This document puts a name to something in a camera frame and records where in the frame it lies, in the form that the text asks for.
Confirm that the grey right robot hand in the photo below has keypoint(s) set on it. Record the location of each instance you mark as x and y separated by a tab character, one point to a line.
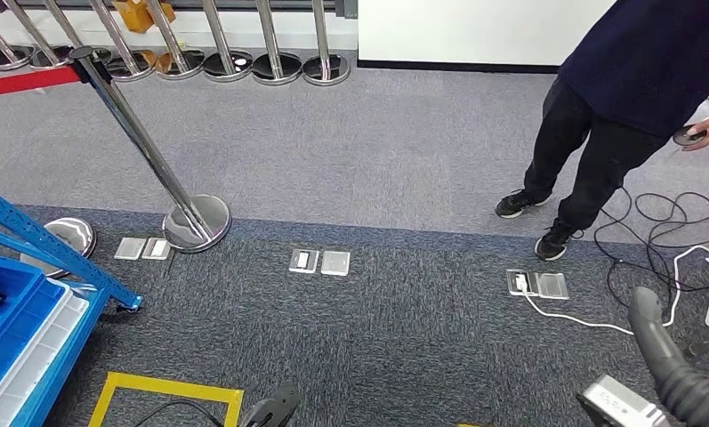
649	318

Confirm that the round grey controller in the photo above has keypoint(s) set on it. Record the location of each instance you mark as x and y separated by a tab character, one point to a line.
687	136

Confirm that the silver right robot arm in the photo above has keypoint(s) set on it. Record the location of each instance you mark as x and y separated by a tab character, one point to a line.
696	389

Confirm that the blue metal shelf rack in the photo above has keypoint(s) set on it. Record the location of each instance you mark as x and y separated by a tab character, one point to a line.
47	253

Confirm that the person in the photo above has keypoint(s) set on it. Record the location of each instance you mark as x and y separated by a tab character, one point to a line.
625	76

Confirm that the silver floor socket box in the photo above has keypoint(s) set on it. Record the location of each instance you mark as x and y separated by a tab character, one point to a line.
156	248
335	263
539	284
130	248
304	261

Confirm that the person's foot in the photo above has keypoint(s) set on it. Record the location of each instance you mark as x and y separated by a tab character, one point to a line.
516	203
555	241

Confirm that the yellow cardboard box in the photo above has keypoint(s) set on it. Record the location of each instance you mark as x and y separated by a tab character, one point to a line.
136	15

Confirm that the white plastic bin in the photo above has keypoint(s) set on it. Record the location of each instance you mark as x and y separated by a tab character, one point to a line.
41	353

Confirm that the blue plastic bin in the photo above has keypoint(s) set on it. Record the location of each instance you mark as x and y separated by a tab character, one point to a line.
6	318

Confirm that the red barrier belt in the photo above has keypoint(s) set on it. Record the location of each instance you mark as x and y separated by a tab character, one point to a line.
24	82

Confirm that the dark grey bracket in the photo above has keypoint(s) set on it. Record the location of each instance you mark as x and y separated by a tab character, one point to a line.
274	406

